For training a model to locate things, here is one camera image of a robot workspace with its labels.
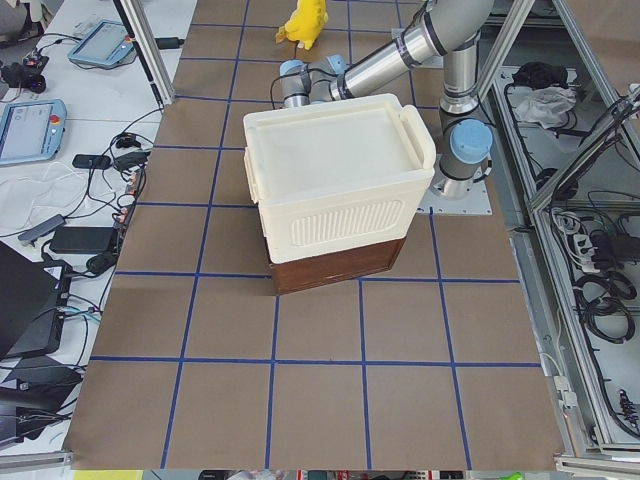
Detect dark brown wooden drawer cabinet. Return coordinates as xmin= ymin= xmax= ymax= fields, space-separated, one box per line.
xmin=268 ymin=237 xmax=406 ymax=295

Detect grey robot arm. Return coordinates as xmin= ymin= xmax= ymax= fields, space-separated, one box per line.
xmin=277 ymin=0 xmax=494 ymax=118

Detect cream plastic storage box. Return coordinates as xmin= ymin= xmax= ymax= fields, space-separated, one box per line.
xmin=243 ymin=94 xmax=436 ymax=264

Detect yellow plush dinosaur toy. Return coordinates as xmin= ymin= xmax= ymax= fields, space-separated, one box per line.
xmin=275 ymin=0 xmax=329 ymax=51

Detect black power adapter brick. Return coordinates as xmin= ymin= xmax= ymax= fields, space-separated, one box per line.
xmin=50 ymin=226 xmax=115 ymax=254

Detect white power strip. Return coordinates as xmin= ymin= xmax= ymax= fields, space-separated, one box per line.
xmin=571 ymin=233 xmax=600 ymax=273

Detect grey usb hub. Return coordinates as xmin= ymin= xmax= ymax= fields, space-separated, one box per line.
xmin=18 ymin=214 xmax=66 ymax=245

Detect white crumpled cloth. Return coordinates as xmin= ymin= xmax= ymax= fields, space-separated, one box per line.
xmin=514 ymin=86 xmax=577 ymax=129

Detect black cloth bundle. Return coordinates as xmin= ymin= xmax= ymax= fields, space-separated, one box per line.
xmin=512 ymin=62 xmax=568 ymax=90

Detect blue teach pendant far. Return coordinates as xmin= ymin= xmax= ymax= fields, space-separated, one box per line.
xmin=67 ymin=20 xmax=135 ymax=70

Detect blue teach pendant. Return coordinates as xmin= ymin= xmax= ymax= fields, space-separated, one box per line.
xmin=1 ymin=99 xmax=67 ymax=166
xmin=67 ymin=20 xmax=135 ymax=70

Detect black laptop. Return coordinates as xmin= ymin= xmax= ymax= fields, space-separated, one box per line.
xmin=1 ymin=244 xmax=71 ymax=359

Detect blue teach pendant near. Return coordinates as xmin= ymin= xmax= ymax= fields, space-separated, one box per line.
xmin=1 ymin=99 xmax=67 ymax=166

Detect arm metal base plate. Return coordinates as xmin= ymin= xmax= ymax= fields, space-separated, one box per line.
xmin=417 ymin=154 xmax=493 ymax=216

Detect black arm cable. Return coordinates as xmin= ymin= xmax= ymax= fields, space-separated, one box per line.
xmin=269 ymin=69 xmax=311 ymax=109

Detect aluminium frame post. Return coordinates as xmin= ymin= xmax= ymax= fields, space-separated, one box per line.
xmin=113 ymin=0 xmax=175 ymax=109

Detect black coiled cables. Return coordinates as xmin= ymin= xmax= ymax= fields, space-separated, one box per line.
xmin=572 ymin=279 xmax=635 ymax=346

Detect aluminium side rail frame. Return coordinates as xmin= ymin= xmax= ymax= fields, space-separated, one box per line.
xmin=482 ymin=1 xmax=639 ymax=479

